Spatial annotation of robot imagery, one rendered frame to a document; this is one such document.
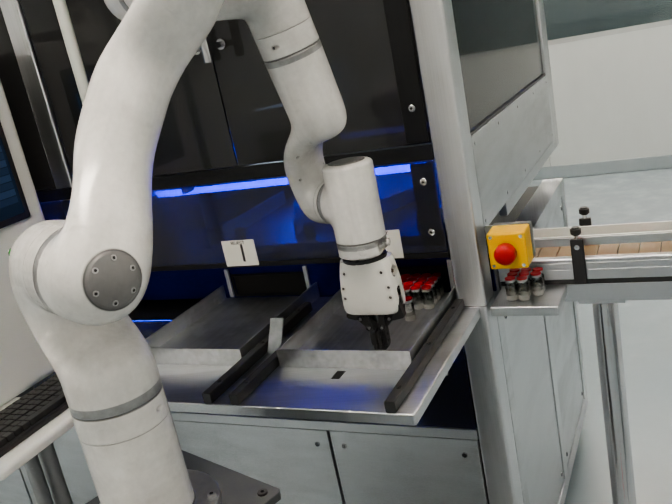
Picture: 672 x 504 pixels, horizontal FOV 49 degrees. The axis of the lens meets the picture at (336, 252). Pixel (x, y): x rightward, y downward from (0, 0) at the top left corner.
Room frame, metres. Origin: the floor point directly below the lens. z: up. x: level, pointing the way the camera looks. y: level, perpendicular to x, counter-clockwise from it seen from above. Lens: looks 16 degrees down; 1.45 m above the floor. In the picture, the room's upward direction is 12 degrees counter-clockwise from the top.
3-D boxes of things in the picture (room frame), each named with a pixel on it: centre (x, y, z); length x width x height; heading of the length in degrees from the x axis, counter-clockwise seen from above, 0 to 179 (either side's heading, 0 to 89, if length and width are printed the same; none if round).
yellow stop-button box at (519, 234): (1.34, -0.33, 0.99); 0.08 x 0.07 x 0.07; 152
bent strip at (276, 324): (1.30, 0.17, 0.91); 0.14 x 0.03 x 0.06; 153
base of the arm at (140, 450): (0.90, 0.32, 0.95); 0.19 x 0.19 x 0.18
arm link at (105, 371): (0.93, 0.34, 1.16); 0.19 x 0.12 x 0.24; 38
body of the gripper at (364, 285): (1.19, -0.05, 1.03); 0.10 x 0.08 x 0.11; 62
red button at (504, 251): (1.30, -0.31, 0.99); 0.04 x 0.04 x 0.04; 62
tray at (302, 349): (1.35, -0.05, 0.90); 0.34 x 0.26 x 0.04; 152
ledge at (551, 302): (1.37, -0.36, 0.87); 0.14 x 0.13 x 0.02; 152
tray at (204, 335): (1.51, 0.25, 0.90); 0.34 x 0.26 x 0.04; 152
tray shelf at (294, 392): (1.37, 0.13, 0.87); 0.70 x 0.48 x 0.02; 62
